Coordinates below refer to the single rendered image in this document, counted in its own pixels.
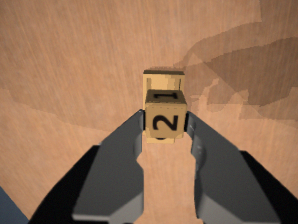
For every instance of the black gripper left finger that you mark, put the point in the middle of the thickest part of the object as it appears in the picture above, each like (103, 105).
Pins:
(105, 186)

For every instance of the tan cube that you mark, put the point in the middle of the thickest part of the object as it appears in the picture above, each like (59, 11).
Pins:
(165, 113)
(160, 140)

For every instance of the tan shallow rectangular tray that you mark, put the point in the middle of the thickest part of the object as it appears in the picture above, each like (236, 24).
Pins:
(162, 80)

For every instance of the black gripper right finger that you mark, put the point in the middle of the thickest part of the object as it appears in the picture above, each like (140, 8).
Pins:
(233, 187)

